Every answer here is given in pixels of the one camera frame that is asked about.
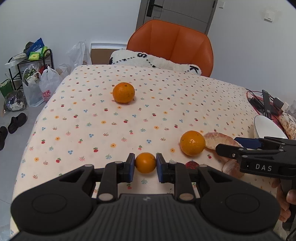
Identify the dark red small apple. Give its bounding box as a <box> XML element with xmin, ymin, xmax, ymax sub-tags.
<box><xmin>185</xmin><ymin>161</ymin><xmax>199</xmax><ymax>170</ymax></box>

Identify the small orange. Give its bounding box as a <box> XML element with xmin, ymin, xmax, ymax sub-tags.
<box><xmin>135</xmin><ymin>152</ymin><xmax>157</xmax><ymax>174</ymax></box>

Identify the right hand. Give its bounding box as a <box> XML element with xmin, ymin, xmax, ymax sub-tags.
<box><xmin>271</xmin><ymin>179</ymin><xmax>296</xmax><ymax>222</ymax></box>

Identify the peeled pomelo piece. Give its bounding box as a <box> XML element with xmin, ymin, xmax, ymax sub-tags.
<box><xmin>222</xmin><ymin>160</ymin><xmax>244</xmax><ymax>179</ymax></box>
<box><xmin>203</xmin><ymin>132</ymin><xmax>242</xmax><ymax>150</ymax></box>

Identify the white ceramic plate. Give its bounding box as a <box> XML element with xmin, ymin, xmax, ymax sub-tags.
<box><xmin>253</xmin><ymin>115</ymin><xmax>287</xmax><ymax>139</ymax></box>

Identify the floral tissue box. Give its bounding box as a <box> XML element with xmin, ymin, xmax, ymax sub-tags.
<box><xmin>278</xmin><ymin>112</ymin><xmax>296</xmax><ymax>140</ymax></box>

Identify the near large orange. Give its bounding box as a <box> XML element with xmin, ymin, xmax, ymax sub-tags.
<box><xmin>180</xmin><ymin>131</ymin><xmax>206</xmax><ymax>157</ymax></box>

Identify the black phone stand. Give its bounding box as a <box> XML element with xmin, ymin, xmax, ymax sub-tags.
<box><xmin>262</xmin><ymin>90</ymin><xmax>272</xmax><ymax>120</ymax></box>

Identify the black power adapter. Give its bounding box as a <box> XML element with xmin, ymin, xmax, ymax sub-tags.
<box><xmin>273</xmin><ymin>97</ymin><xmax>284</xmax><ymax>109</ymax></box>

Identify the floral tablecloth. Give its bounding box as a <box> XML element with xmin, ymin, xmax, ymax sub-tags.
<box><xmin>10</xmin><ymin>64</ymin><xmax>278</xmax><ymax>237</ymax></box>

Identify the far orange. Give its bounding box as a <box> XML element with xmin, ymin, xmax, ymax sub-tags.
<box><xmin>112</xmin><ymin>82</ymin><xmax>135</xmax><ymax>103</ymax></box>

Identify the black shoe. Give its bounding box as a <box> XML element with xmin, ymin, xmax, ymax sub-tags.
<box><xmin>8</xmin><ymin>113</ymin><xmax>27</xmax><ymax>134</ymax></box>

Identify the white plastic bag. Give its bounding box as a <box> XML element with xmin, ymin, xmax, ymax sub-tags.
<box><xmin>22</xmin><ymin>66</ymin><xmax>62</xmax><ymax>107</ymax></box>

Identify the white fluffy cushion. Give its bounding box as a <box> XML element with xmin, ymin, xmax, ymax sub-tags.
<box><xmin>109</xmin><ymin>49</ymin><xmax>202</xmax><ymax>75</ymax></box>

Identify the orange leather chair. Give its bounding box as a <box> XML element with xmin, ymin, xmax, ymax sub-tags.
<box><xmin>126</xmin><ymin>20</ymin><xmax>214</xmax><ymax>77</ymax></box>

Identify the grey door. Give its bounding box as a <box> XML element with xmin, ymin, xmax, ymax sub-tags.
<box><xmin>136</xmin><ymin>0</ymin><xmax>218</xmax><ymax>34</ymax></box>

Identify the black metal shelf rack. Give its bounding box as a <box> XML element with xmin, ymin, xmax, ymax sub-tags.
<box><xmin>4</xmin><ymin>38</ymin><xmax>54</xmax><ymax>90</ymax></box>

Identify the red cable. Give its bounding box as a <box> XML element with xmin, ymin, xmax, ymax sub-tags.
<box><xmin>245</xmin><ymin>89</ymin><xmax>265</xmax><ymax>114</ymax></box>

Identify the white bag by wall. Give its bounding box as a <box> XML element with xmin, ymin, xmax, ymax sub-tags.
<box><xmin>66</xmin><ymin>41</ymin><xmax>87</xmax><ymax>71</ymax></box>

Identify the black door handle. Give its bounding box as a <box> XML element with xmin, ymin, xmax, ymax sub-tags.
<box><xmin>146</xmin><ymin>0</ymin><xmax>163</xmax><ymax>17</ymax></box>

